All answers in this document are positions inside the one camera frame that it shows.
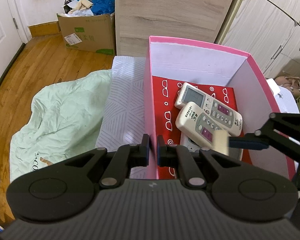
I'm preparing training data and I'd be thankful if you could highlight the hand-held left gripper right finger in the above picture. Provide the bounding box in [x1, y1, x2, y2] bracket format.
[157, 135, 243, 188]

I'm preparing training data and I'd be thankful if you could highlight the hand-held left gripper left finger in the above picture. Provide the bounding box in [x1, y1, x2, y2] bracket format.
[62, 134, 150, 188]

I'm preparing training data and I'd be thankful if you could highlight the yellowish cream remote control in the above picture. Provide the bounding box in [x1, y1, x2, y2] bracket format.
[211, 129, 230, 156]

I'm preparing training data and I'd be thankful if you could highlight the long white remote control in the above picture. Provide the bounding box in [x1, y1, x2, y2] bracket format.
[175, 102, 232, 151]

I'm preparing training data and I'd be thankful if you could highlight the cream remote with purple panel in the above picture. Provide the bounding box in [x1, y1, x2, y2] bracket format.
[174, 82, 243, 136]

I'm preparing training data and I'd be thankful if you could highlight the pink cardboard box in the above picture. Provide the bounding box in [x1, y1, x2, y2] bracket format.
[143, 35, 297, 180]

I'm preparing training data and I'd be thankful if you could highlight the red glasses-print liner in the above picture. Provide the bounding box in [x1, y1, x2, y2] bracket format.
[152, 76, 253, 180]

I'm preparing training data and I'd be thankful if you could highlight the pink handbag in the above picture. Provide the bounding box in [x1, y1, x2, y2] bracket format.
[275, 70, 300, 93]

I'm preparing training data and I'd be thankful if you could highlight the light green blanket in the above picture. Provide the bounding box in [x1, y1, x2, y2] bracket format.
[9, 69, 113, 183]

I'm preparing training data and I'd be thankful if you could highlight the light wood wardrobe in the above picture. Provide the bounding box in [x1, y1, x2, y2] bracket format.
[214, 0, 300, 79]

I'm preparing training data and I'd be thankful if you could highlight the large cardboard floor box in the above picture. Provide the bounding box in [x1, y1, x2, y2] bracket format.
[56, 12, 117, 55]

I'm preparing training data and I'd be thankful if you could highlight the wooden shelf cabinet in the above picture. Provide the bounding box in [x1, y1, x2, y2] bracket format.
[114, 0, 245, 57]

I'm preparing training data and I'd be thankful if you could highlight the beige cloth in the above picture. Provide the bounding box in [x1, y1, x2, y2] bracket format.
[67, 0, 93, 14]

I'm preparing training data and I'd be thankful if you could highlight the white door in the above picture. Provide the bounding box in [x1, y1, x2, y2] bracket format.
[0, 0, 30, 63]

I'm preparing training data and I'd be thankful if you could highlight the long silver wardrobe handle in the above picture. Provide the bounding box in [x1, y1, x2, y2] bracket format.
[271, 45, 283, 60]

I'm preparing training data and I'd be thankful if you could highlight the black charger with cable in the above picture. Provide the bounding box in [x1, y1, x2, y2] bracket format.
[62, 0, 74, 14]

